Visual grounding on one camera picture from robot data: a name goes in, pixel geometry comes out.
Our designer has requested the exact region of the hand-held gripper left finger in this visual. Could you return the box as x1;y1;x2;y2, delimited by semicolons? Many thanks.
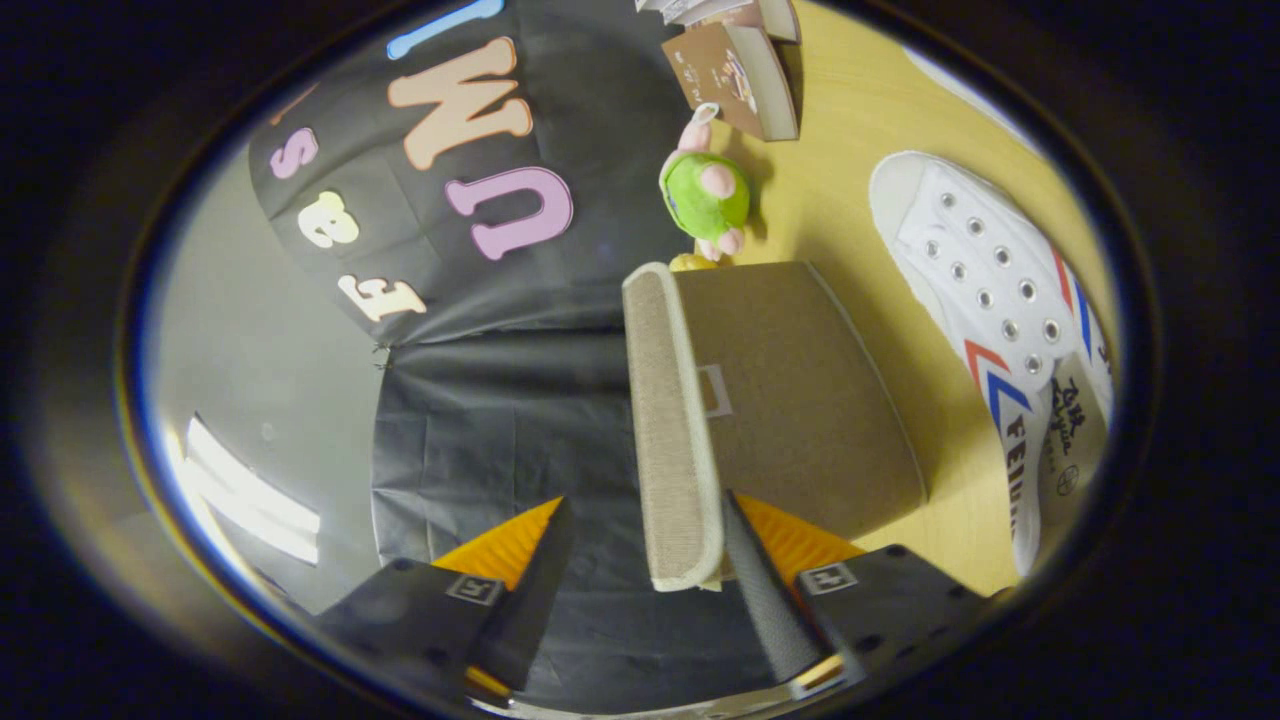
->
315;495;576;706

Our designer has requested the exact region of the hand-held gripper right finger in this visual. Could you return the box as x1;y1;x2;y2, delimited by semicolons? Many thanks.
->
722;490;1001;701

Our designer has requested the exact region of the brown fabric storage box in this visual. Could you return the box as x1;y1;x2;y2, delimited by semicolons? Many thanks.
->
622;260;929;593

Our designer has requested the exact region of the white canvas shoe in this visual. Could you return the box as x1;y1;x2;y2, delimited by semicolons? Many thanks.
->
868;150;1116;579

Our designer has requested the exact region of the ceiling light panel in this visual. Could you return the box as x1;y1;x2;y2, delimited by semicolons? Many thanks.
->
183;415;323;566

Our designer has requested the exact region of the green and pink plush toy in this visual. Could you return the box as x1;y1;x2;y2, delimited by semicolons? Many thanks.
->
658;103;751;263

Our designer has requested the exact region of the brown illustrated book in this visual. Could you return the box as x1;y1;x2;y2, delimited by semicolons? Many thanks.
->
660;22;801;143

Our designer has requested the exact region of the pinkish brown book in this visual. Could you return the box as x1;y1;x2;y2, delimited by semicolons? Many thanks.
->
725;0;801;44

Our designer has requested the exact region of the white patterned book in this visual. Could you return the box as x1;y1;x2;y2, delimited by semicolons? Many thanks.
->
636;0;756;27

